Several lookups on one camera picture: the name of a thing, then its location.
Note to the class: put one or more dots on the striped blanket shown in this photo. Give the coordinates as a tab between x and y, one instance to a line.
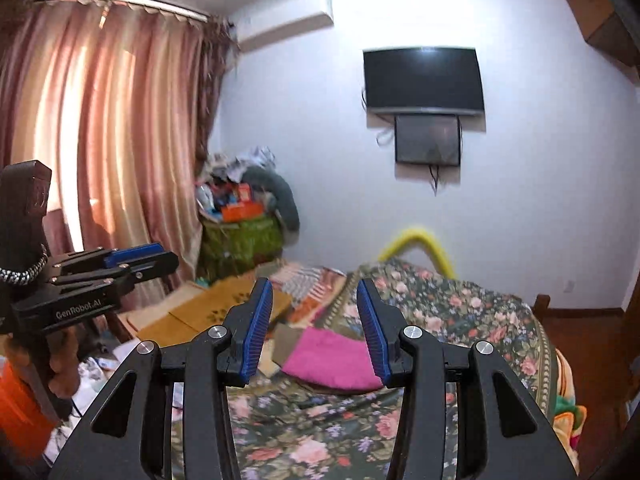
310	285

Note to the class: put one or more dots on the black wall television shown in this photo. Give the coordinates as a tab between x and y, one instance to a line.
422	80

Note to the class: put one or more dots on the orange box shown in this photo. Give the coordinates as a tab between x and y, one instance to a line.
240	212

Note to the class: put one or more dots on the floral bed blanket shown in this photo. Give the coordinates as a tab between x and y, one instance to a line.
475	320

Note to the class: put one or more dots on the pink pants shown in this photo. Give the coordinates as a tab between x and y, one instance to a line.
335	360

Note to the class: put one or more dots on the person's left hand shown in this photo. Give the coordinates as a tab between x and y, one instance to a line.
65	360

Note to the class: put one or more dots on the wooden overhead cabinet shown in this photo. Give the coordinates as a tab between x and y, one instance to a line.
600	20

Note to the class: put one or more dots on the yellow foam tube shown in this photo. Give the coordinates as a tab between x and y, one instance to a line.
415	235

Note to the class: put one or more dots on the white air conditioner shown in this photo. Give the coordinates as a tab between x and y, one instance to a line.
285	20

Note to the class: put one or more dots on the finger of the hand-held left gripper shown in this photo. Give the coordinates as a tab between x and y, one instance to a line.
132	254
155	265

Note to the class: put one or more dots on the pink curtain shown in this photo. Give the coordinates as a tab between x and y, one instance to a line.
125	135

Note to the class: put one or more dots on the small black monitor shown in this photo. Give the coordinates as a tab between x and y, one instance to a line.
427	140

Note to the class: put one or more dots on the green storage bin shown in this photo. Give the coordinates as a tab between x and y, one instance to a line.
240	245

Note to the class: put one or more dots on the wooden board with flower cutouts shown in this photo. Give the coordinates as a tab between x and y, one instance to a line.
200	310

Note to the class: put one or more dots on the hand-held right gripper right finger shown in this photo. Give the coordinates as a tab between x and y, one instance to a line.
372	330

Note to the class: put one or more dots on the olive green pants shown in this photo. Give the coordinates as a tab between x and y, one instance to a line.
287	342

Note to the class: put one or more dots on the wooden bed post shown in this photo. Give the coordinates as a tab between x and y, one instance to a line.
541	302

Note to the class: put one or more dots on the curtain rail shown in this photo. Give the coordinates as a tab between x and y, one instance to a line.
125	2

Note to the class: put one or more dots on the beige cardboard sheet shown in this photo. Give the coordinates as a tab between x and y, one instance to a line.
155	310

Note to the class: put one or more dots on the pile of clothes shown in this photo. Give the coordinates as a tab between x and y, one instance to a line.
245	160

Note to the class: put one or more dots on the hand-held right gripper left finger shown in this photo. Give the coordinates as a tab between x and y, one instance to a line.
257	330

